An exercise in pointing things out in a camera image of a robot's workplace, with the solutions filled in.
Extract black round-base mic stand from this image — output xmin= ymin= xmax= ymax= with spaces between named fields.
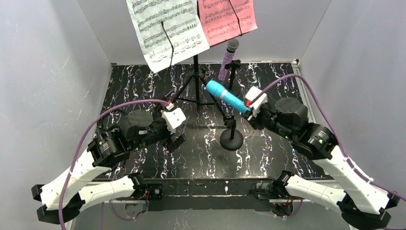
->
xmin=220 ymin=115 xmax=244 ymax=151
xmin=223 ymin=59 xmax=241 ymax=97

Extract blue toy microphone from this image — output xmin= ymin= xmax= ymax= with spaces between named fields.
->
xmin=206 ymin=80 xmax=249 ymax=114

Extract purple glitter microphone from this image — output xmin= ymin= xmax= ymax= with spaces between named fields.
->
xmin=218 ymin=38 xmax=239 ymax=81

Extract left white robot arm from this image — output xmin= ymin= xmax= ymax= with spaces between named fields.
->
xmin=32 ymin=100 xmax=186 ymax=224

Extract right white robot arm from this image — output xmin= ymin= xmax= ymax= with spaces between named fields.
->
xmin=247 ymin=97 xmax=399 ymax=230

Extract black tripod music stand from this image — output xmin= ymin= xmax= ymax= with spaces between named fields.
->
xmin=169 ymin=55 xmax=236 ymax=129

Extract white sheet music page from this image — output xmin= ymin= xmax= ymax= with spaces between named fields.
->
xmin=126 ymin=0 xmax=210 ymax=73

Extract pink sheet music page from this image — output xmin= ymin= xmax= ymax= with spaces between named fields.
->
xmin=198 ymin=0 xmax=258 ymax=47

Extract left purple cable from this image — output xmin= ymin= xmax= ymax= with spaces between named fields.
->
xmin=58 ymin=99 xmax=170 ymax=230

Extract purple cable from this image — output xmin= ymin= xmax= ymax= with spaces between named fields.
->
xmin=248 ymin=73 xmax=406 ymax=203
xmin=58 ymin=99 xmax=170 ymax=230

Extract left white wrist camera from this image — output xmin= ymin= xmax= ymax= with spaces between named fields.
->
xmin=161 ymin=102 xmax=186 ymax=134

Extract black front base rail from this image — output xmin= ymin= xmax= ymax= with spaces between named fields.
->
xmin=146 ymin=178 xmax=293 ymax=211

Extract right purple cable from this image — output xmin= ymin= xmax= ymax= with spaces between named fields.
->
xmin=248 ymin=73 xmax=406 ymax=203

